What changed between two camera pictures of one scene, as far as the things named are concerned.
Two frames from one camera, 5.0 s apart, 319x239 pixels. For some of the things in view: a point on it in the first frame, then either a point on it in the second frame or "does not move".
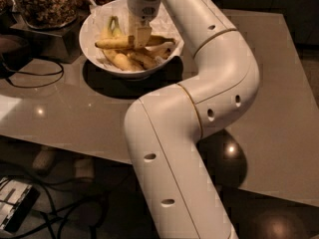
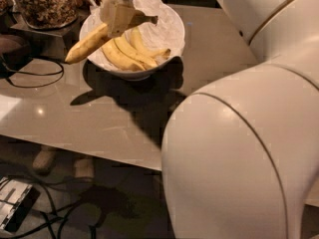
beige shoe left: x=45 y=160 does not move
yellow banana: x=128 y=43 → x=98 y=36
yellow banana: x=138 y=55 does not move
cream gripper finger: x=132 y=26 → x=108 y=7
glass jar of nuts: x=46 y=6 does not move
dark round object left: x=15 y=52 does not move
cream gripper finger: x=143 y=35 → x=118 y=17
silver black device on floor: x=17 y=200 does not move
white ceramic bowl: x=165 y=24 does not move
